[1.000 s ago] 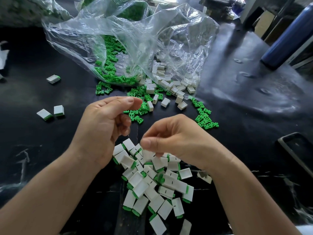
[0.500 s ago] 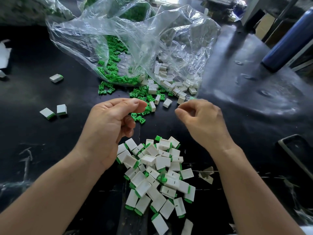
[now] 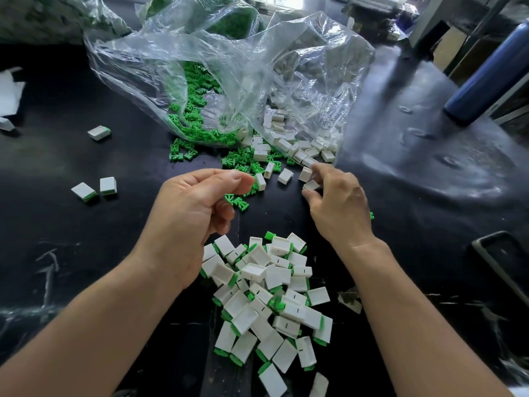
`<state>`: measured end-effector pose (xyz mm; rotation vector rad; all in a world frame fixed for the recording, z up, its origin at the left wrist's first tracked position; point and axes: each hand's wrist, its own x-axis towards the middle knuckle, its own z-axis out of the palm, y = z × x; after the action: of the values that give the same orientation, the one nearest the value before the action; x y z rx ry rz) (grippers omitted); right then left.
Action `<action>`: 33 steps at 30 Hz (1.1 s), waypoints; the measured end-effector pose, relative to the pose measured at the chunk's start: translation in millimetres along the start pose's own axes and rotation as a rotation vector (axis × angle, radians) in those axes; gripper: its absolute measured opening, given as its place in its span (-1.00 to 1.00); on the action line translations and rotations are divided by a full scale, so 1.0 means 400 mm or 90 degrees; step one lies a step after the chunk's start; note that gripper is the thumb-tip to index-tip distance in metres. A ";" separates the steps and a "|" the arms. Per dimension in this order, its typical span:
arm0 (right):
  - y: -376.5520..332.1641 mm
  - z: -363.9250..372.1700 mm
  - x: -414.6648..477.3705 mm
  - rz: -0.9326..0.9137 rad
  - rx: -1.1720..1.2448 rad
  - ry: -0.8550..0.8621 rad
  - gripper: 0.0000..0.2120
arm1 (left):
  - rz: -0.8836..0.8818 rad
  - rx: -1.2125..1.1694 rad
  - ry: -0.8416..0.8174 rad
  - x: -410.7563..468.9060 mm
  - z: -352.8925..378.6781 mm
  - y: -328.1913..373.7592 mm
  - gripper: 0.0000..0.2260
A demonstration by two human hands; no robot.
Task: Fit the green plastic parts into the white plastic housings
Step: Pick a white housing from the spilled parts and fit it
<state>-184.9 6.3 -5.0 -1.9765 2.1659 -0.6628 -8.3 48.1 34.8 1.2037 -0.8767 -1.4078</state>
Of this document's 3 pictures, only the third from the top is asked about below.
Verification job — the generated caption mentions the brown cardboard box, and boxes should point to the brown cardboard box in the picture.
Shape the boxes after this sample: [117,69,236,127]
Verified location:
[435,19,474,69]

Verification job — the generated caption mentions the plastic bag full of green pieces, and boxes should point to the plastic bag full of green pieces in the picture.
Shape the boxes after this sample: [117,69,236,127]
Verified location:
[141,0,266,40]

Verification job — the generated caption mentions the blue cylinder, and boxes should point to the blue cylinder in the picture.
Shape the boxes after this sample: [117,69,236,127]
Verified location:
[443,19,529,126]

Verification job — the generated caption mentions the black smartphone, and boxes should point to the black smartphone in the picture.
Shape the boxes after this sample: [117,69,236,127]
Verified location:
[472,230,529,307]

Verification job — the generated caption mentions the heap of white caps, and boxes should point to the heap of white caps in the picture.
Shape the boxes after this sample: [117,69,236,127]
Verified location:
[250,103,338,191]

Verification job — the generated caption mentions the person's left hand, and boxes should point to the person's left hand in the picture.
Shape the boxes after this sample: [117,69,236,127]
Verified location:
[136,168,256,290]

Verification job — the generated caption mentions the pile of assembled white-green pieces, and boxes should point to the pile of assembled white-green pieces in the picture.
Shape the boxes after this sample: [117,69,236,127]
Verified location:
[200,231,334,397]

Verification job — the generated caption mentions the empty white shell right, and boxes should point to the empty white shell right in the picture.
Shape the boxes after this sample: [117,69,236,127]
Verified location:
[338,287,364,315]

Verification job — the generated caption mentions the clear plastic bag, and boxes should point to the clear plastic bag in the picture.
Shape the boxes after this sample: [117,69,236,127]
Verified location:
[85,0,376,154]

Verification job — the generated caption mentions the person's left forearm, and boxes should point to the person's left forearm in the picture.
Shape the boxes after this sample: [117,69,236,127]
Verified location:
[0,256,179,397]

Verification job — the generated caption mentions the grey machine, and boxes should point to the grey machine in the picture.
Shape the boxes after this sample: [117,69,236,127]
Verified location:
[343,0,414,42]

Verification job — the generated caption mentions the person's right forearm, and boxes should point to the person's right forearm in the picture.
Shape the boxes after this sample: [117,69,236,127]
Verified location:
[339,235,514,397]

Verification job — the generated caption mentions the person's right hand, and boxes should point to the person's right hand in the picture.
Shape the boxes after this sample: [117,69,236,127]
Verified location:
[301,163,379,251]

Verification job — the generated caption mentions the large bag of assembled pieces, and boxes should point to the large bag of assembled pieces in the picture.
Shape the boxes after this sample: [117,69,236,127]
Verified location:
[0,0,133,45]

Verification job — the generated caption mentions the white paper sheet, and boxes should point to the white paper sheet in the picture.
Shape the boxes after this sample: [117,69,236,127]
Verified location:
[0,72,26,119]

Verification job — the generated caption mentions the white metal frame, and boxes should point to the white metal frame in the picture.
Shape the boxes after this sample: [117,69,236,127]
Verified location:
[409,0,529,69]

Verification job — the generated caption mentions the pile of green clips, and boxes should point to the pile of green clips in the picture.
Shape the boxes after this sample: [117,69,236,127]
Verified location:
[168,62,375,220]

